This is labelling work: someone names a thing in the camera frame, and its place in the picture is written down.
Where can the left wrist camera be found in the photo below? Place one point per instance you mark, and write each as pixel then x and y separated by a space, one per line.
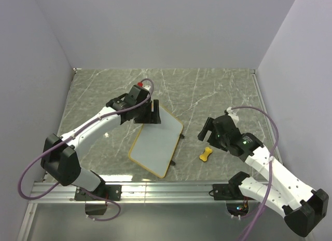
pixel 147 87

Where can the yellow bone-shaped eraser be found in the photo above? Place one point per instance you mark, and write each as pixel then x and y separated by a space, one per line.
pixel 206 153

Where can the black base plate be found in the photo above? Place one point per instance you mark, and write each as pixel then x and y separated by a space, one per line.
pixel 222 191
pixel 109 191

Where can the aluminium mounting rail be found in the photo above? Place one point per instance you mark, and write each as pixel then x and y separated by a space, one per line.
pixel 178 192

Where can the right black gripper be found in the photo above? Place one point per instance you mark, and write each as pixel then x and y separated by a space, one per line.
pixel 209 125

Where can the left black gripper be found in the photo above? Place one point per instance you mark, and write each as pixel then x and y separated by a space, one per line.
pixel 153 117

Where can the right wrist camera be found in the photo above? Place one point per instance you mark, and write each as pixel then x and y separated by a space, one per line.
pixel 230 112

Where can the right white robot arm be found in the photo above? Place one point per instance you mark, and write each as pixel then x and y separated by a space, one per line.
pixel 301 206

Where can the yellow framed whiteboard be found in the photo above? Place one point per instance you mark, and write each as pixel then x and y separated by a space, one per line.
pixel 155 144

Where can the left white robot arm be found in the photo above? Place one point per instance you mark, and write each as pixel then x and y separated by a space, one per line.
pixel 62 156

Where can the metal wire whiteboard stand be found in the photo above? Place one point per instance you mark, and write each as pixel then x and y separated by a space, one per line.
pixel 177 149

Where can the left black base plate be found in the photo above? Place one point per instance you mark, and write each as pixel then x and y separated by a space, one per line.
pixel 109 191

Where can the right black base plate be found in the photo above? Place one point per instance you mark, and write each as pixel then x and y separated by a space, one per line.
pixel 222 191

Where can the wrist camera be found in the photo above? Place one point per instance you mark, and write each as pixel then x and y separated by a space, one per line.
pixel 230 112
pixel 147 87

